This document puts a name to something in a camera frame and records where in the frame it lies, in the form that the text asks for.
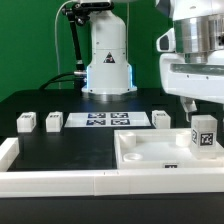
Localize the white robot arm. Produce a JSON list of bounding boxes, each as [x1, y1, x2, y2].
[[80, 0, 224, 111]]

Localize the black cables at base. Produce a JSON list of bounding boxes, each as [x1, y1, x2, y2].
[[38, 72, 88, 91]]

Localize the white square table top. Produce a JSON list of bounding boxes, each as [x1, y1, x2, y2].
[[114, 128, 224, 169]]

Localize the white U-shaped fence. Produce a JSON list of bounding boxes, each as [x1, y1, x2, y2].
[[0, 138, 224, 198]]

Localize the white sheet with tags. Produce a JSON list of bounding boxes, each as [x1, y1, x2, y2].
[[65, 112, 151, 128]]

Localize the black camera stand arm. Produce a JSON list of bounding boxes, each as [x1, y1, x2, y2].
[[62, 6, 86, 77]]

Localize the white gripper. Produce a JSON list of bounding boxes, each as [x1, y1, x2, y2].
[[156, 27, 224, 122]]

